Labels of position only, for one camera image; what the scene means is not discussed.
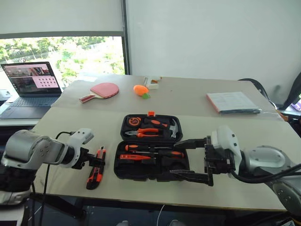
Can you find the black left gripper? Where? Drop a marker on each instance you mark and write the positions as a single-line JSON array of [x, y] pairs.
[[83, 157]]

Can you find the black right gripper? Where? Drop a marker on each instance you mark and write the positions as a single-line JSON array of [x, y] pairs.
[[218, 160]]

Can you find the orange black utility knife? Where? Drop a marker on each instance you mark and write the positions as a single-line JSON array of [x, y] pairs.
[[94, 179]]

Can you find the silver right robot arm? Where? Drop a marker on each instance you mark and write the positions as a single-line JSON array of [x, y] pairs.
[[265, 160]]

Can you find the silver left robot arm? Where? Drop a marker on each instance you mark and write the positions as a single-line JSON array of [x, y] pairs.
[[26, 146]]

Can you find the black plastic tool case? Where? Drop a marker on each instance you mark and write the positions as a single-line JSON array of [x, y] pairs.
[[122, 174]]

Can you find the hammer head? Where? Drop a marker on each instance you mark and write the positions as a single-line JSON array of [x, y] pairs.
[[174, 131]]

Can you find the orange test pen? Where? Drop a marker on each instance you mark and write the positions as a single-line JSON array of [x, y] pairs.
[[131, 157]]

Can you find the orange black stubby screwdriver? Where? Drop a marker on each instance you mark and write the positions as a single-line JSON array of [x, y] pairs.
[[155, 122]]

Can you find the orange black tape measure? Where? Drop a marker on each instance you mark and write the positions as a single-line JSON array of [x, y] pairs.
[[134, 121]]

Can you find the grey rounded shape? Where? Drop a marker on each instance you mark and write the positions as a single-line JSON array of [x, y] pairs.
[[177, 223], [122, 223]]

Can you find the white booklet red spine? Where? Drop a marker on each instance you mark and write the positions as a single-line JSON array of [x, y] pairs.
[[230, 101]]

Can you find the red table tennis paddle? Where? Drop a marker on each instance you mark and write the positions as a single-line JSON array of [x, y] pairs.
[[105, 90]]

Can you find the orange toy fruit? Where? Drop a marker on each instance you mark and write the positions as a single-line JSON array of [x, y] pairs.
[[140, 90]]

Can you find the dark open laptop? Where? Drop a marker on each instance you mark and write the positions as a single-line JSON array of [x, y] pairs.
[[30, 101]]

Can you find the white roller blind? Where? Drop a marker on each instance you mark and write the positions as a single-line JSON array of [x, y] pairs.
[[58, 16]]

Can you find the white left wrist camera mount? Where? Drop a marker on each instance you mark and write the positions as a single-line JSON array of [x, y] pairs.
[[77, 141]]

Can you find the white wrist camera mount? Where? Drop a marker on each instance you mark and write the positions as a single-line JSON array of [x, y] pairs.
[[225, 139], [77, 141]]

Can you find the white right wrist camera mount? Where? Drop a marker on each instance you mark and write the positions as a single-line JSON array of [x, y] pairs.
[[225, 139]]

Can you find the black table frame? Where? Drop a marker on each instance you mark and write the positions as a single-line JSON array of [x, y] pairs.
[[61, 204]]

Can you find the black window frame post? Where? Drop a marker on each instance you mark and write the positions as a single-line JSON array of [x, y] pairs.
[[125, 35]]

